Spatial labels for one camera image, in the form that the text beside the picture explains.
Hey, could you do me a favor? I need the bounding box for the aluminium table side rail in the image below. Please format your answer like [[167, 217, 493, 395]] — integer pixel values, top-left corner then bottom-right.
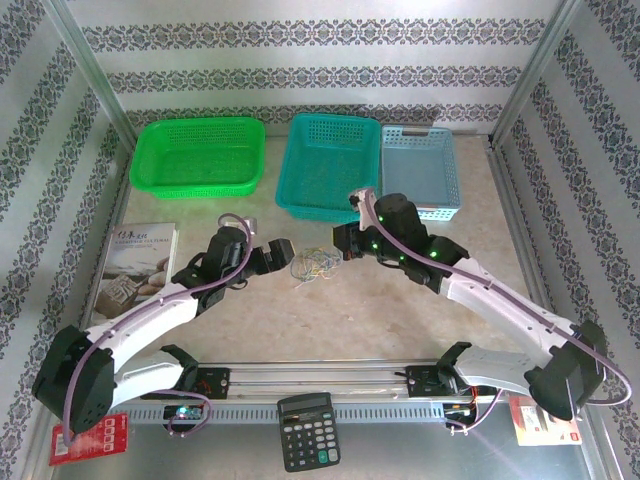
[[487, 142, 556, 321], [77, 144, 139, 361]]

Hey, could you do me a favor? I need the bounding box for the small circuit board with wires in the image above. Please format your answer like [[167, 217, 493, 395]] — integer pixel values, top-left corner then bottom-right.
[[443, 399, 479, 420]]

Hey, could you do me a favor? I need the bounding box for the grey slotted cable duct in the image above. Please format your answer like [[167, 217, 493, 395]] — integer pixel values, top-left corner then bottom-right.
[[122, 401, 451, 425]]

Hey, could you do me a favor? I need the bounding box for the small circuit board with LED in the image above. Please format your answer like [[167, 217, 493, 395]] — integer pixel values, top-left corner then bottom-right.
[[163, 403, 207, 422]]

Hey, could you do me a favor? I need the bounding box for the bundle of coloured wires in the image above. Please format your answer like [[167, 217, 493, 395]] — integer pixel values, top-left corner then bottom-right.
[[291, 252, 326, 290]]

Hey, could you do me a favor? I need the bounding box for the black desk calculator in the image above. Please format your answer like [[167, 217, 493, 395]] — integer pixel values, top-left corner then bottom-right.
[[276, 392, 342, 474]]

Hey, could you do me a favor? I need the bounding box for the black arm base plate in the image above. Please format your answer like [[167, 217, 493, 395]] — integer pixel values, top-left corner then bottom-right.
[[193, 366, 232, 400], [404, 364, 444, 399]]

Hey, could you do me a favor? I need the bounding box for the teal plastic basket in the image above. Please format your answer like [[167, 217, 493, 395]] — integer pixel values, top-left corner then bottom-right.
[[274, 112, 382, 225]]

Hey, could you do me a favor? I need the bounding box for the book with stone cover photo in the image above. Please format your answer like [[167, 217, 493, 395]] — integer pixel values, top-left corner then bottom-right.
[[89, 222, 180, 329]]

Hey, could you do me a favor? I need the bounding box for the white and red retail package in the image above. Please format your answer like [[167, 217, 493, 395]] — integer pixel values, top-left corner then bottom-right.
[[508, 394, 584, 447]]

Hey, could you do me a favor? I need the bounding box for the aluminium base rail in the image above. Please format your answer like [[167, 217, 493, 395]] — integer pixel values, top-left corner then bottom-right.
[[114, 357, 501, 402]]

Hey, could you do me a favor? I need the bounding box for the white thin wire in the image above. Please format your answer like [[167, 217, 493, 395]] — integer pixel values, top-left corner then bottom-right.
[[292, 247, 331, 281]]

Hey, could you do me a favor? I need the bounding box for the aluminium frame post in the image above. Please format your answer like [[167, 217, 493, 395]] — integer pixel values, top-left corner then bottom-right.
[[489, 0, 586, 149], [42, 0, 141, 151]]

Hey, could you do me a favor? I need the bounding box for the green plastic basket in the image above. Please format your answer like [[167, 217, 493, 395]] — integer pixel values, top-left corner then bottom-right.
[[128, 116, 266, 200]]

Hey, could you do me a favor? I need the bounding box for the light blue plastic basket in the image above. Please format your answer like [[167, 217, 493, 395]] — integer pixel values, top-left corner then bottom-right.
[[380, 124, 462, 223]]

